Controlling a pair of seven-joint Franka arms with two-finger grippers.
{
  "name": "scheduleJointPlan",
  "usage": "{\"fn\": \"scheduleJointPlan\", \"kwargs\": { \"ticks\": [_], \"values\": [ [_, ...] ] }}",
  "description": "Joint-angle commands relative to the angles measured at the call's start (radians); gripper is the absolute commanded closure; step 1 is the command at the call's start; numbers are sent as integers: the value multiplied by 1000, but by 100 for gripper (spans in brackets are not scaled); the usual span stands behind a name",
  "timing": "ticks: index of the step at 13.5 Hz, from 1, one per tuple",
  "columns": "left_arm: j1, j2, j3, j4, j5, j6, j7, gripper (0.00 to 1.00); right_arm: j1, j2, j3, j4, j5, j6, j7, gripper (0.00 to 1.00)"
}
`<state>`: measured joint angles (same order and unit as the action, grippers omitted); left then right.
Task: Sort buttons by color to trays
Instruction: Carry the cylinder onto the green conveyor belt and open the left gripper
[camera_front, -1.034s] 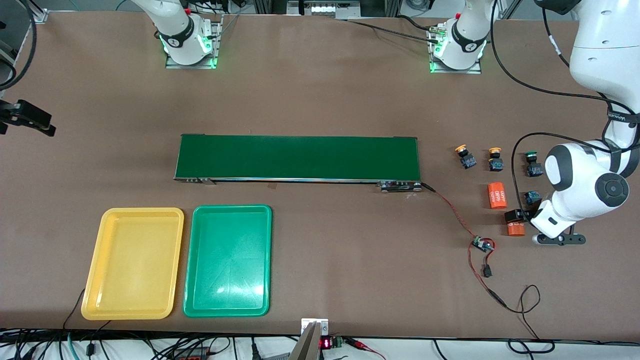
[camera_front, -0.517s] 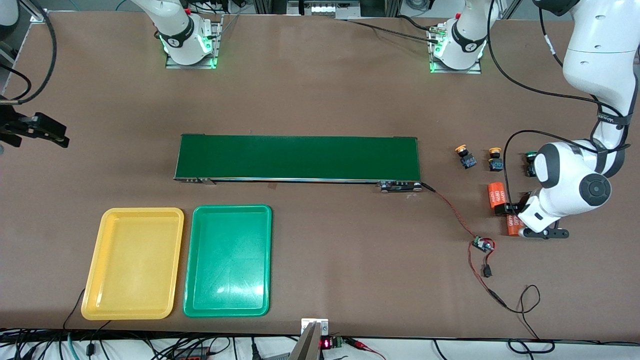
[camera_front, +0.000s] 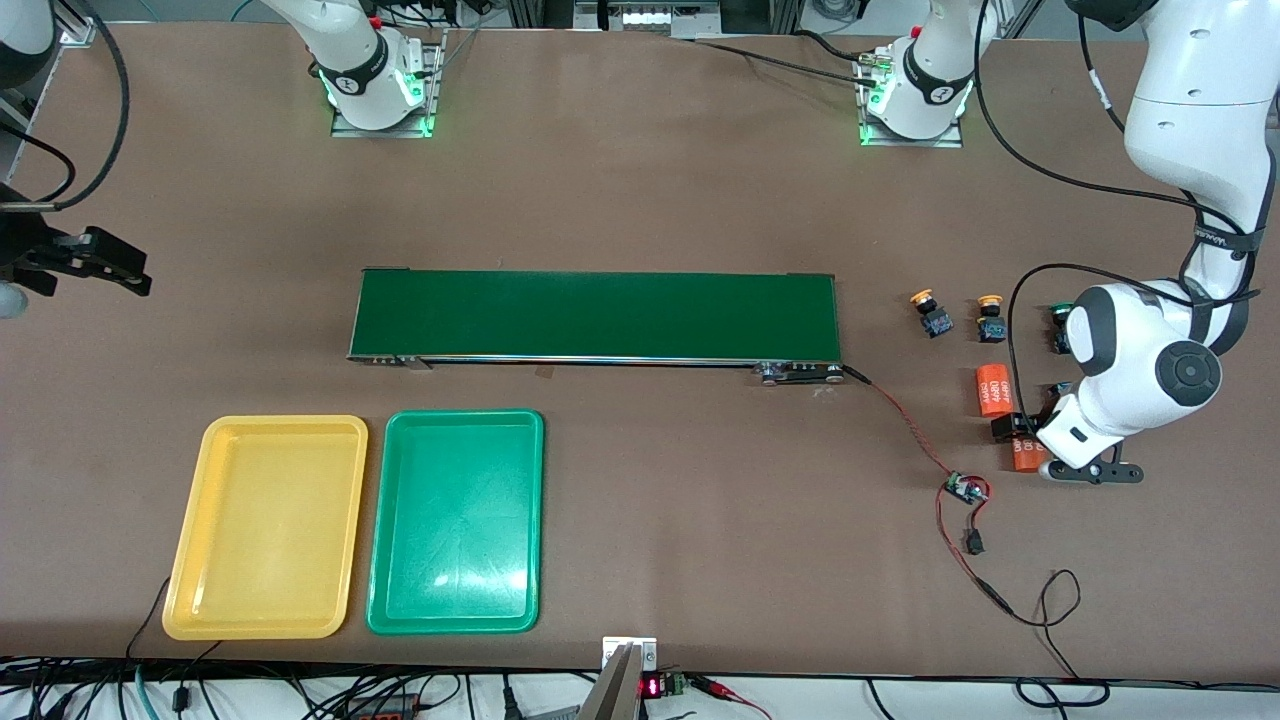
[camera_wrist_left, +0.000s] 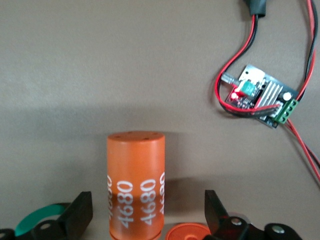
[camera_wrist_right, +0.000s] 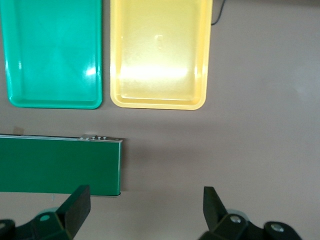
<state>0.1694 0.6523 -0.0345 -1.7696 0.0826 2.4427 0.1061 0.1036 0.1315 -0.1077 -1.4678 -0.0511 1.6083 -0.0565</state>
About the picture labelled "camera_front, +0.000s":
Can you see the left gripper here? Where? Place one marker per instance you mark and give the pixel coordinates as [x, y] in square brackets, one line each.
[1012, 427]

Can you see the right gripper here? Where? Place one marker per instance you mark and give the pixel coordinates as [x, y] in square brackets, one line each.
[22, 250]

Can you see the orange 4680 cylinder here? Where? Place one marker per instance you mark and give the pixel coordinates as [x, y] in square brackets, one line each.
[993, 390]
[1025, 455]

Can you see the green push button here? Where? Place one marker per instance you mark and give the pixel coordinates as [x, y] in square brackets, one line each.
[1057, 390]
[1059, 340]

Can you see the yellow push button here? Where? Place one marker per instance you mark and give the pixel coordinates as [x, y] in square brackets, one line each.
[935, 322]
[991, 328]

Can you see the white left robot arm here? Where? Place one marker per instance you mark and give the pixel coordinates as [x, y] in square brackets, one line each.
[1200, 60]

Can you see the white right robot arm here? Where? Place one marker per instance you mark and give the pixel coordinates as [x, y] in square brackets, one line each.
[350, 50]

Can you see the small black circuit board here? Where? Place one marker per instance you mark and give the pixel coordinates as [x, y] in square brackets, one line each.
[966, 489]

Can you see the yellow plastic tray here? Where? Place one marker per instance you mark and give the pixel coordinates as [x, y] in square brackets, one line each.
[265, 560]

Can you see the red clip lead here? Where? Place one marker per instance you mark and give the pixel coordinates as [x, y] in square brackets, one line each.
[720, 688]

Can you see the green conveyor belt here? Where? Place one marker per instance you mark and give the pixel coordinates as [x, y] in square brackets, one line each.
[600, 315]

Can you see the red digit display module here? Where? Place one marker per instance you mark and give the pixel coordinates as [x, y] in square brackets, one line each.
[652, 687]

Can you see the green plastic tray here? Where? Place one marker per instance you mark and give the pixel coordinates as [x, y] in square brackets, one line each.
[455, 570]

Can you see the grey control box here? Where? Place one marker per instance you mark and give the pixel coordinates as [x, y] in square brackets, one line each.
[640, 15]

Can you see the black inline switch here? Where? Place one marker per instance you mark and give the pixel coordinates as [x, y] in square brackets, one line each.
[973, 543]

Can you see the aluminium frame profile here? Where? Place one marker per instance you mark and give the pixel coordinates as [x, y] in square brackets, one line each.
[78, 28]

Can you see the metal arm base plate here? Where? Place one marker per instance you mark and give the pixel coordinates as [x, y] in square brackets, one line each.
[435, 80]
[905, 142]

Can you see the grey metal bracket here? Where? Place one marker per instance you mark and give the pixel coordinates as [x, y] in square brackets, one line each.
[620, 690]

